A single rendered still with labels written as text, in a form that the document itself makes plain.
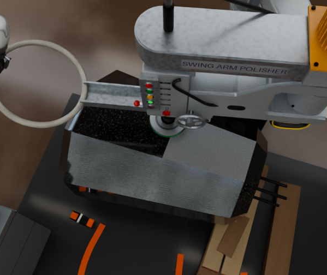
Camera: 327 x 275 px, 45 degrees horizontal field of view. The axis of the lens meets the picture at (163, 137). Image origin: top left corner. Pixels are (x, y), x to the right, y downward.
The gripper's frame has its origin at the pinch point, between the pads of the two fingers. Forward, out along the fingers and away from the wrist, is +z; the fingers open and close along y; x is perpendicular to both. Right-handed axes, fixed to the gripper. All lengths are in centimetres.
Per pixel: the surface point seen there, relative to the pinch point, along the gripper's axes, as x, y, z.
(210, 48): 7, 79, -88
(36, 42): 17.9, 11.4, -9.6
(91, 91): 8.5, 47.9, -8.9
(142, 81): -3, 64, -60
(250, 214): 5, 183, 34
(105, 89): 12, 54, -12
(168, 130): 11, 96, -7
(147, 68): 1, 64, -65
